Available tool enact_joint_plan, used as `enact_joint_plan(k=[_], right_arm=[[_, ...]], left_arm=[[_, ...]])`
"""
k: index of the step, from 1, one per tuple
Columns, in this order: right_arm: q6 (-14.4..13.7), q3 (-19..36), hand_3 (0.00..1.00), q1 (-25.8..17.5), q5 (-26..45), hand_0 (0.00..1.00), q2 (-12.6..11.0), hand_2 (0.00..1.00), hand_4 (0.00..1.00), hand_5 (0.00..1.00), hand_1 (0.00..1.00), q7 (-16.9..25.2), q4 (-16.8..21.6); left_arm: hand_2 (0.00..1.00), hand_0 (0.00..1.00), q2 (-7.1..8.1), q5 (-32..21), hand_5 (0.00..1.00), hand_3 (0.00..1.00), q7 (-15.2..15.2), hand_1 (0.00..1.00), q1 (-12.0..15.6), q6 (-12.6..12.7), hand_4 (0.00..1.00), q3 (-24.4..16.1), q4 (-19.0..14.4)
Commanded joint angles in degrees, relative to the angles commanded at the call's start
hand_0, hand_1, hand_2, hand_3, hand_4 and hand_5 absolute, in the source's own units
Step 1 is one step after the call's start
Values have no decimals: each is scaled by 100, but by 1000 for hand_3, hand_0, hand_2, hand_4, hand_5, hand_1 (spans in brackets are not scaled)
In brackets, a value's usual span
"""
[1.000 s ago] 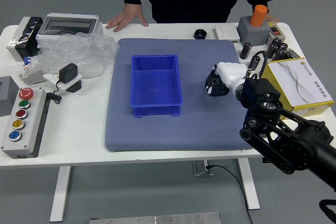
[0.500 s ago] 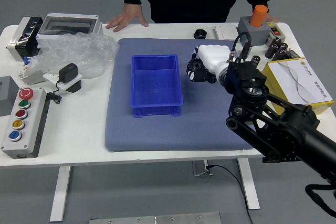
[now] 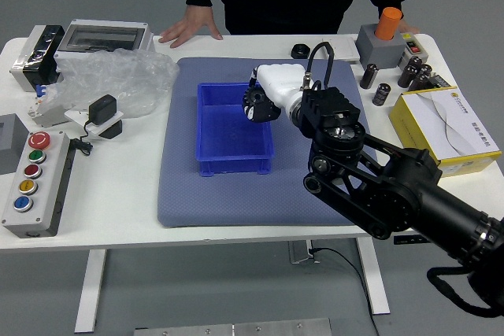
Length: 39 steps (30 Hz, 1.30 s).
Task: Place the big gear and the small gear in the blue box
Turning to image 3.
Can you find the person's left hand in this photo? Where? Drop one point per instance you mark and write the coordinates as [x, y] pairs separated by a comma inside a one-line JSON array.
[[409, 29]]

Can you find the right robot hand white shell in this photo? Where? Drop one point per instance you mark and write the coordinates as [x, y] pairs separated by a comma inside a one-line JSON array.
[[279, 80]]

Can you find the person's right hand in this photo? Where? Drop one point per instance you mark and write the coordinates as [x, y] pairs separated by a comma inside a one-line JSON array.
[[193, 25]]

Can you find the big black gear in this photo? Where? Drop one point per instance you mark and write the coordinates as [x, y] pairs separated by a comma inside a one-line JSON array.
[[252, 100]]

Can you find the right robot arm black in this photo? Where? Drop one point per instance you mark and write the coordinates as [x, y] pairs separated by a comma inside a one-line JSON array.
[[393, 194]]

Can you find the black hex nut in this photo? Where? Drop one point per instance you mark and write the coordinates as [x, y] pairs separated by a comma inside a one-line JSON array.
[[301, 51]]

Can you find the blue plastic box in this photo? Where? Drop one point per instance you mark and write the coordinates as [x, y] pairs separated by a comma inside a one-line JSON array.
[[236, 143]]

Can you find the white distribution box clear lid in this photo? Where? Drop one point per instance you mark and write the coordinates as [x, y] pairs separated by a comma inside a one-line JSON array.
[[102, 37]]

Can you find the grey square box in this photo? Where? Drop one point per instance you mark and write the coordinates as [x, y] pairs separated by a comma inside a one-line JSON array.
[[12, 147]]

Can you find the grey push button control box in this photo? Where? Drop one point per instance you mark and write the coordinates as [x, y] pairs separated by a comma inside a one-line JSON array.
[[43, 202]]

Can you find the orange cylinder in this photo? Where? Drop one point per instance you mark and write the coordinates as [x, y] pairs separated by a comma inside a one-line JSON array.
[[388, 23]]

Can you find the grey block holder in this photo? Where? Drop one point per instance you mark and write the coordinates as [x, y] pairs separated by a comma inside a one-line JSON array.
[[378, 52]]

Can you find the black capacitor cylinder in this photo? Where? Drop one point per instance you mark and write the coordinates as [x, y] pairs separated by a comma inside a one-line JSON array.
[[421, 76], [382, 94], [409, 70], [369, 76]]

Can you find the black electronic module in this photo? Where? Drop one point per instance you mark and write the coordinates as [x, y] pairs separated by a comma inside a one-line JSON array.
[[440, 81]]

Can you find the yellow and white carton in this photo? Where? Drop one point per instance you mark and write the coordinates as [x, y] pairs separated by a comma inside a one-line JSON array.
[[433, 115]]

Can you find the clear plastic bag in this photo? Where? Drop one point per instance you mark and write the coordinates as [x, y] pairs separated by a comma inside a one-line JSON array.
[[118, 76]]

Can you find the black power adapter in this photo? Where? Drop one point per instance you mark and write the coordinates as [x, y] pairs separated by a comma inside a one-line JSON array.
[[102, 107]]

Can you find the grey-blue mat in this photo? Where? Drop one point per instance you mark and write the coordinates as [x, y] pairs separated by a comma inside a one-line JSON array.
[[236, 202]]

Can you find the grey table control unit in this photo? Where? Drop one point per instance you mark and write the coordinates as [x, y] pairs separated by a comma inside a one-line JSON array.
[[301, 251]]

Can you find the white circuit breaker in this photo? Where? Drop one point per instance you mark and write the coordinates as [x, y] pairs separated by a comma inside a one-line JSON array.
[[43, 115]]

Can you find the black table control panel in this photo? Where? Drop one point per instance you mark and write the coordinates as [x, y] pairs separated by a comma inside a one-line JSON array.
[[409, 240]]

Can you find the white table leg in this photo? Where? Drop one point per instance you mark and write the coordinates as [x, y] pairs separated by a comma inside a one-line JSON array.
[[90, 289], [374, 281]]

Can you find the metal plate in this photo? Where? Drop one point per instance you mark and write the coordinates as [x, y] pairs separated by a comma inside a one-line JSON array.
[[236, 329]]

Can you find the switch box red black buttons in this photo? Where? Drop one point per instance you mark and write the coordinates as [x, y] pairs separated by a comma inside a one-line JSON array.
[[412, 46]]

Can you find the white wall switch plate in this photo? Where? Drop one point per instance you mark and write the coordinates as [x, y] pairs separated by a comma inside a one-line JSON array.
[[344, 49]]

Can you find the white bracket plate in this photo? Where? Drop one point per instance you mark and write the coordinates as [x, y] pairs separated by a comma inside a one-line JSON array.
[[114, 116]]

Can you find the black and white enclosure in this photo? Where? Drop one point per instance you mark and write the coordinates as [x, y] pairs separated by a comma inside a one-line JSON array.
[[35, 56]]

